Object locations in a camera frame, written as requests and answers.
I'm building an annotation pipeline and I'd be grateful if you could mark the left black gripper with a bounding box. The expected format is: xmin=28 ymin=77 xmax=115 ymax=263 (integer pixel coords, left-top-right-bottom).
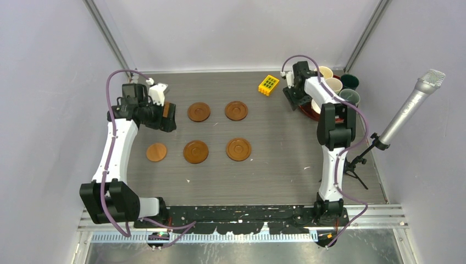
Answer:
xmin=141 ymin=97 xmax=176 ymax=133

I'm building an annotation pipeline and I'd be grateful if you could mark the red round tray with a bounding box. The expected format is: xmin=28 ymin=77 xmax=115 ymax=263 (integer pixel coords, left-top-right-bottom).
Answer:
xmin=300 ymin=76 xmax=356 ymax=123

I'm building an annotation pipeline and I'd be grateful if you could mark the light wooden coaster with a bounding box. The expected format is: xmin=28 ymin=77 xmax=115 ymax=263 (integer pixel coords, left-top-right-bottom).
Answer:
xmin=146 ymin=142 xmax=168 ymax=162

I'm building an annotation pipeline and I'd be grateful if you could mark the yellow toy brick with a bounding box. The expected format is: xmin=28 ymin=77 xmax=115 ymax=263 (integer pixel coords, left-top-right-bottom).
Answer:
xmin=258 ymin=75 xmax=280 ymax=96

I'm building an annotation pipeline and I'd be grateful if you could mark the cream mug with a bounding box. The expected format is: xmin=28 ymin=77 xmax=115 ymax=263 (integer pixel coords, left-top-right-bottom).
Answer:
xmin=314 ymin=66 xmax=334 ymax=80

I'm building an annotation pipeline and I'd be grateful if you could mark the dark ringed wooden coaster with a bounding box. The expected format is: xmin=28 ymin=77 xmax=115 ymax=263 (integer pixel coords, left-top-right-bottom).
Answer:
xmin=226 ymin=137 xmax=252 ymax=162

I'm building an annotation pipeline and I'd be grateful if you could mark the black microphone tripod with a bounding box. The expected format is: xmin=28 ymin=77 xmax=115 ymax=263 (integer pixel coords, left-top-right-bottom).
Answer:
xmin=343 ymin=133 xmax=379 ymax=190

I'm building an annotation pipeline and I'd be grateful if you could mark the silver microphone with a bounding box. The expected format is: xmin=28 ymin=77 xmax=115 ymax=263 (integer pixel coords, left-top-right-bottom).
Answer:
xmin=373 ymin=69 xmax=446 ymax=150

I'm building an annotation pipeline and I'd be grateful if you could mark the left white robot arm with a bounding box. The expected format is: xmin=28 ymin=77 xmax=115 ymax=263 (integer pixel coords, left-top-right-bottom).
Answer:
xmin=79 ymin=83 xmax=176 ymax=228

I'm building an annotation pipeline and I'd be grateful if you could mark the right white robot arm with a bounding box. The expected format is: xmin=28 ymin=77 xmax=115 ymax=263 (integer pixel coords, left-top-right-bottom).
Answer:
xmin=280 ymin=61 xmax=356 ymax=226

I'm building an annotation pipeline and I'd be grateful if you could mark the white bowl cup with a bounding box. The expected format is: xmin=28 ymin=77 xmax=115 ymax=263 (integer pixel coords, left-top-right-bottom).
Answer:
xmin=311 ymin=99 xmax=321 ymax=115

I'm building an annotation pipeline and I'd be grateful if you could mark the pale green cup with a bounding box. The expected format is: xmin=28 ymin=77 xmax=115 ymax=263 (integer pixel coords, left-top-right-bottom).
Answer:
xmin=325 ymin=78 xmax=343 ymax=95

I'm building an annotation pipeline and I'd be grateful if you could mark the dark green cup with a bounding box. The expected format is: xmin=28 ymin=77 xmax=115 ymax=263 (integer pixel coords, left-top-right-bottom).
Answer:
xmin=340 ymin=74 xmax=360 ymax=90

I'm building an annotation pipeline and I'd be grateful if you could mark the grey green mug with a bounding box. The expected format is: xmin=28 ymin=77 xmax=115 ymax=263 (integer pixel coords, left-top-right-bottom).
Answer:
xmin=339 ymin=89 xmax=360 ymax=107

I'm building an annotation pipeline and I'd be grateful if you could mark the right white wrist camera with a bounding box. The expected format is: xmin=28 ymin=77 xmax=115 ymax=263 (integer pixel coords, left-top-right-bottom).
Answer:
xmin=280 ymin=70 xmax=295 ymax=88

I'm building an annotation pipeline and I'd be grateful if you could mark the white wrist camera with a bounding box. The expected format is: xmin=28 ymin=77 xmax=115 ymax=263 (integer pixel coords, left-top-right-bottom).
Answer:
xmin=146 ymin=78 xmax=168 ymax=106
xmin=280 ymin=70 xmax=295 ymax=88

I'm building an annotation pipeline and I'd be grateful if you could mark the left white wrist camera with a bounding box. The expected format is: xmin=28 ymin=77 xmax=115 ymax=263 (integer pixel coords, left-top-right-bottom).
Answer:
xmin=146 ymin=78 xmax=168 ymax=106

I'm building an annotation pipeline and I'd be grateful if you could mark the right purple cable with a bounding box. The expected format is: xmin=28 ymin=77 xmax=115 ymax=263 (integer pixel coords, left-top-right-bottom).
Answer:
xmin=281 ymin=54 xmax=370 ymax=249

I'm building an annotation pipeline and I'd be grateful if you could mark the purple cable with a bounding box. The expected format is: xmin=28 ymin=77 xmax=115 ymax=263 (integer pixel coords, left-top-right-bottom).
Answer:
xmin=99 ymin=70 xmax=197 ymax=249
xmin=281 ymin=54 xmax=370 ymax=249

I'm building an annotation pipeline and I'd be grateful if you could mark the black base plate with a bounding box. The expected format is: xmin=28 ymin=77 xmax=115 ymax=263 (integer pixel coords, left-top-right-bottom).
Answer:
xmin=149 ymin=205 xmax=349 ymax=235

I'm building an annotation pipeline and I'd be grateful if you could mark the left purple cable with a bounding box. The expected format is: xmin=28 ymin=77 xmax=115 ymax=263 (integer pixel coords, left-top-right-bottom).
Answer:
xmin=99 ymin=70 xmax=197 ymax=249

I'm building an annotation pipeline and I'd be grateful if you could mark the aluminium frame rail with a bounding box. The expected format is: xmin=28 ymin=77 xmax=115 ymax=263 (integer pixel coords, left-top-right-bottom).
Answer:
xmin=77 ymin=204 xmax=409 ymax=247

